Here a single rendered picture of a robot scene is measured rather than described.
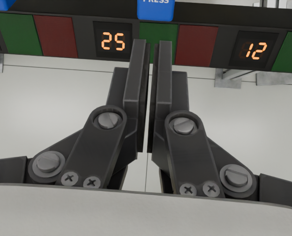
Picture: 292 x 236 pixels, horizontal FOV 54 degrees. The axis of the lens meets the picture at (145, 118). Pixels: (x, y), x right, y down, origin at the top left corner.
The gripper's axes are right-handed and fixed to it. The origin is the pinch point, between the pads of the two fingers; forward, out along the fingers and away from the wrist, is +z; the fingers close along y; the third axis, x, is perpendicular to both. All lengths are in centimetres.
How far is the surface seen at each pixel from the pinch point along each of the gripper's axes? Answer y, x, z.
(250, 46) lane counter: 7.4, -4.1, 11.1
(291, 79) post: 42, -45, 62
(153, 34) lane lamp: -0.2, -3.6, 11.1
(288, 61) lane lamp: 10.8, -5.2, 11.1
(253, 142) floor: 32, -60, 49
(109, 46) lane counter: -3.6, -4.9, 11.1
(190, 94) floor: 12, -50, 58
